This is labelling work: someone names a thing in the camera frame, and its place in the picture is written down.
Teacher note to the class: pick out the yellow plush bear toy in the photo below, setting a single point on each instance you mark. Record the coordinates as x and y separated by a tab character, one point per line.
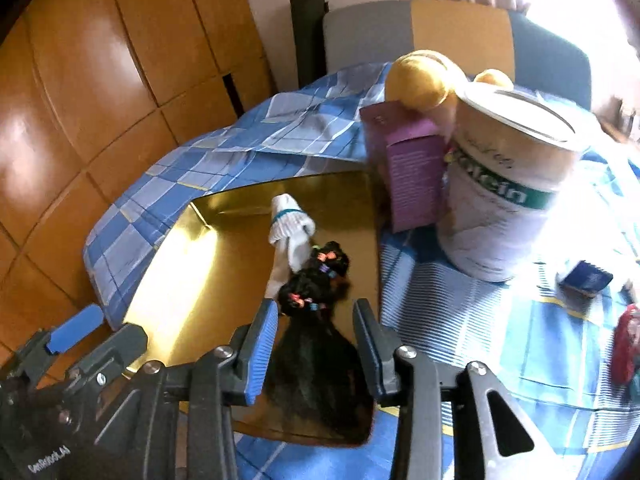
427	83

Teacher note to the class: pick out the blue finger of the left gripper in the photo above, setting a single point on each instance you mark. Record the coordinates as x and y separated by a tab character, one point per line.
75	329

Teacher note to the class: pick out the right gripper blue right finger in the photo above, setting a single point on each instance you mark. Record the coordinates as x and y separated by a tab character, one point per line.
376	347

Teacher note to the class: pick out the purple cardboard box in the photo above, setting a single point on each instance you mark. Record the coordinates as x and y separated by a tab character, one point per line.
407	151

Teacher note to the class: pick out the white protein powder can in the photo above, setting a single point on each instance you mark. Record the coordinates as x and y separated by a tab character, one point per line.
510	155

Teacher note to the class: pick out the blue foil packet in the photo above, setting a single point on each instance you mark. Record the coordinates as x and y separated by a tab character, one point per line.
584	277

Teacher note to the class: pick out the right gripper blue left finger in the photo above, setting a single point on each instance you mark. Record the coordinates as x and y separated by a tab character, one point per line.
255	352

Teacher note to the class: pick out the wooden wardrobe panels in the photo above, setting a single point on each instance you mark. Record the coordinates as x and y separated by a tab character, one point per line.
92	93

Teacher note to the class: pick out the gold tray box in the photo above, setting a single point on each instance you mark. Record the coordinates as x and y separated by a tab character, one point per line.
210	273

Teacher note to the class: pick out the yellow and teal headboard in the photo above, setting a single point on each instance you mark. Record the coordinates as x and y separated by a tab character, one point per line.
473	36

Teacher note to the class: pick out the white sock with teal band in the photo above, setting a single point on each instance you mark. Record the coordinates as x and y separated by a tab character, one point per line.
290	235

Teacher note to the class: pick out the red plush toy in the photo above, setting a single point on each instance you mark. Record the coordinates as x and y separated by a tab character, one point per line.
625	346

